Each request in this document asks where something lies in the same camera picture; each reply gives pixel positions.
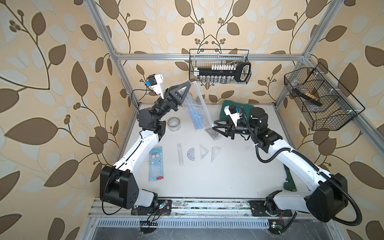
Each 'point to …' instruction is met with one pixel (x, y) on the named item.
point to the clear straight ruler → (180, 155)
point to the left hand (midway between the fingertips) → (186, 86)
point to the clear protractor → (191, 154)
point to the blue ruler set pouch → (156, 164)
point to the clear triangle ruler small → (203, 151)
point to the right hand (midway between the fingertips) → (214, 125)
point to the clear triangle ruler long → (214, 151)
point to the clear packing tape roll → (174, 124)
